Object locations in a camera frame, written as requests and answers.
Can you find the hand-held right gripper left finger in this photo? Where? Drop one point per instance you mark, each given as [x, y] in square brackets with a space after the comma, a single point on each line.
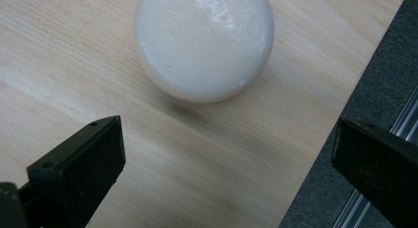
[79, 168]

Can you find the white round soap bar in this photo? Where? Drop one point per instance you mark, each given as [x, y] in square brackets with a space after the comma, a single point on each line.
[203, 43]

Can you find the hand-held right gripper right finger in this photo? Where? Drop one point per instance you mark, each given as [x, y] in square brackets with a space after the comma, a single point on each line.
[378, 165]

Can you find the silver metal floor rail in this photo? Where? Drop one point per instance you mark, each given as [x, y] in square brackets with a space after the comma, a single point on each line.
[378, 168]

